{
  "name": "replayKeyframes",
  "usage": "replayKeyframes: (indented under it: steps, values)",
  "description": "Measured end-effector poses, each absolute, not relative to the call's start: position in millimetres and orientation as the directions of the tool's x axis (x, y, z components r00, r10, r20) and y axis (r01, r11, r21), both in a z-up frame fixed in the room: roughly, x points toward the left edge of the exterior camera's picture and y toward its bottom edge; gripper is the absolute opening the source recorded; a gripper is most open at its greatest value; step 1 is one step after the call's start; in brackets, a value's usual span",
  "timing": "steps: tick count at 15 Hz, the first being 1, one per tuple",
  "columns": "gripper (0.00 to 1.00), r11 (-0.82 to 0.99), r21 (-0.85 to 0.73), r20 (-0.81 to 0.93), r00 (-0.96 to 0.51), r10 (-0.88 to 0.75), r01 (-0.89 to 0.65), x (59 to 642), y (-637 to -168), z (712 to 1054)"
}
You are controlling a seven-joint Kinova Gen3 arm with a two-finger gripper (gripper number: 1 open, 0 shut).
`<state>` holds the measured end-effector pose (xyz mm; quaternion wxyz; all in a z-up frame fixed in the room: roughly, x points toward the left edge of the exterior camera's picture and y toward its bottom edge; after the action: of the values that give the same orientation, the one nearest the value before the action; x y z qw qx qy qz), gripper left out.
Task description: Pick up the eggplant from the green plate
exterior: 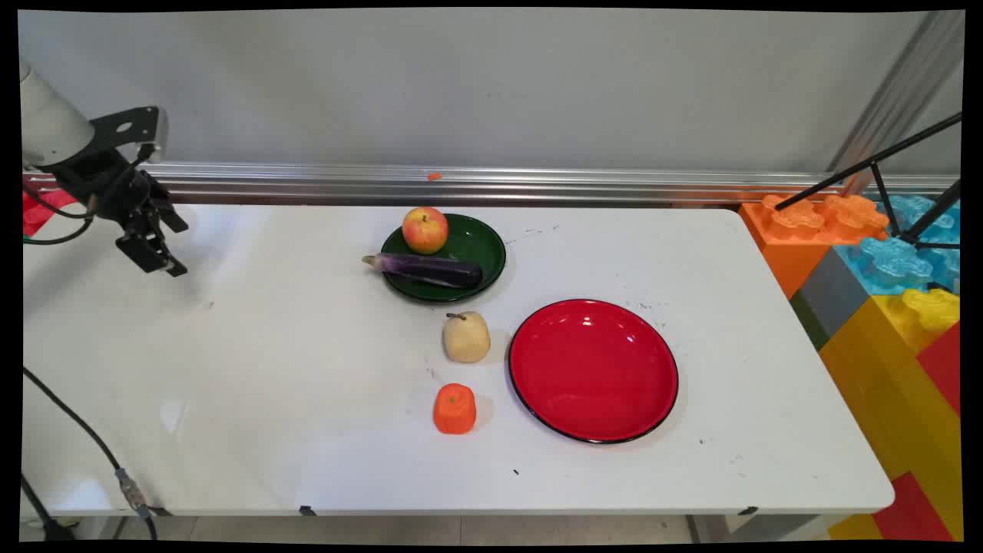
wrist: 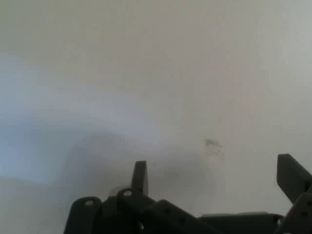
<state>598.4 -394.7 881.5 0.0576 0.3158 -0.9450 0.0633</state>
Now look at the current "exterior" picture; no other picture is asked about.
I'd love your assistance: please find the aluminium upright post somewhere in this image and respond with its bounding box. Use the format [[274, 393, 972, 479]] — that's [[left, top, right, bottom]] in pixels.
[[828, 11, 965, 176]]

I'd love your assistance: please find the purple toy eggplant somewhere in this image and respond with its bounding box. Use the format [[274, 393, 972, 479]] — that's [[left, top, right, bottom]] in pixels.
[[362, 253, 484, 290]]

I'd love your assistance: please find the black tripod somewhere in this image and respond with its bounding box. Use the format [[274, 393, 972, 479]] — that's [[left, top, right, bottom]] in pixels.
[[774, 112, 963, 251]]

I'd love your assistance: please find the aluminium rail along wall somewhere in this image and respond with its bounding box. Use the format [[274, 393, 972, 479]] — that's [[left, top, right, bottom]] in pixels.
[[23, 160, 961, 207]]

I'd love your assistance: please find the orange giant building block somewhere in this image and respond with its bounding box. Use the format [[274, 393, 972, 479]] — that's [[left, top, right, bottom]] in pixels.
[[739, 192, 892, 300]]

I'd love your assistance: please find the red yellow toy apple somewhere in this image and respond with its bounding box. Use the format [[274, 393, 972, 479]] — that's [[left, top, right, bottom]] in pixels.
[[402, 206, 450, 256]]

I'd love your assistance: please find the grey giant building block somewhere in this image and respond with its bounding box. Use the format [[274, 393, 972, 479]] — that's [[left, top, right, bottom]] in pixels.
[[789, 246, 872, 353]]

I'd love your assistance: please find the dark green plate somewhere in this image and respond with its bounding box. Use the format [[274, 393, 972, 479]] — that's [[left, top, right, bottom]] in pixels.
[[380, 213, 508, 303]]

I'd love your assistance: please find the beige toy pear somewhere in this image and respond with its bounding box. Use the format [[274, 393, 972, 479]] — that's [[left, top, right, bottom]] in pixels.
[[442, 310, 492, 364]]

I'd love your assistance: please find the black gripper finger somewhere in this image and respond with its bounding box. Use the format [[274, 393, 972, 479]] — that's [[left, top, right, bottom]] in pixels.
[[115, 224, 188, 278], [151, 192, 190, 234]]

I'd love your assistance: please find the blue giant building block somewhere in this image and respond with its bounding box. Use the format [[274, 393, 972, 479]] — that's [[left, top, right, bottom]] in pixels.
[[833, 194, 962, 296]]

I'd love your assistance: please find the red plate black rim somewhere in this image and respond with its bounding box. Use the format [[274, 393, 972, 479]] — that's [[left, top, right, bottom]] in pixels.
[[507, 298, 680, 445]]

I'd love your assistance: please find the yellow giant building block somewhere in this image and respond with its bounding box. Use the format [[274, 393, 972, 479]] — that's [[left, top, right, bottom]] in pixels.
[[819, 287, 964, 541]]

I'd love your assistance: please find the thick black cable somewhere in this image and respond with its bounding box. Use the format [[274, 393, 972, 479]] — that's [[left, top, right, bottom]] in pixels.
[[21, 475, 75, 541]]

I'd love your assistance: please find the red plastic block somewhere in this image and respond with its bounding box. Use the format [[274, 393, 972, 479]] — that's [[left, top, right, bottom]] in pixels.
[[22, 189, 79, 237]]

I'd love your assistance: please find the black cable with connector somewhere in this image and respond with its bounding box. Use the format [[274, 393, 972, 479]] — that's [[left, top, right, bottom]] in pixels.
[[23, 367, 159, 541]]

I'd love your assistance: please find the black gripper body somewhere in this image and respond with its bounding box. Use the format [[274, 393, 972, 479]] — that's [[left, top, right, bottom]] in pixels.
[[52, 146, 166, 231]]

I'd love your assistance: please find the red giant building block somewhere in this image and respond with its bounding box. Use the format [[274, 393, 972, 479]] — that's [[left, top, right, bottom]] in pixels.
[[872, 321, 964, 541]]

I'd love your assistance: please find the orange toy persimmon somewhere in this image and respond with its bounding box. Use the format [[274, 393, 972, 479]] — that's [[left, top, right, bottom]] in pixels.
[[432, 382, 478, 435]]

